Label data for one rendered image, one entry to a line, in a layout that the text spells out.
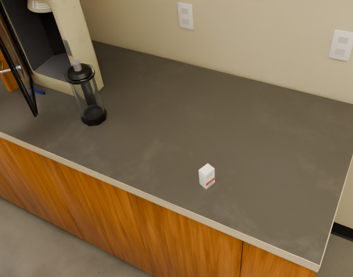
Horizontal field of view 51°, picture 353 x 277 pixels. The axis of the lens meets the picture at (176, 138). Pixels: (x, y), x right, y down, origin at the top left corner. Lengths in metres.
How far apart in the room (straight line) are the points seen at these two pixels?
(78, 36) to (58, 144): 0.42
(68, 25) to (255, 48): 0.73
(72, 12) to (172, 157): 0.64
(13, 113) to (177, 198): 0.84
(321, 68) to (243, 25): 0.35
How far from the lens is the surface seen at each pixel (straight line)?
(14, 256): 2.44
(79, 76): 1.37
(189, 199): 1.21
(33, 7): 1.54
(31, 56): 1.75
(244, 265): 1.39
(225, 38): 1.62
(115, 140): 1.42
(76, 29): 1.50
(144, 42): 1.86
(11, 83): 1.83
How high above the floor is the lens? 1.94
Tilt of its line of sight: 46 degrees down
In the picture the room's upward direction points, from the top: 7 degrees counter-clockwise
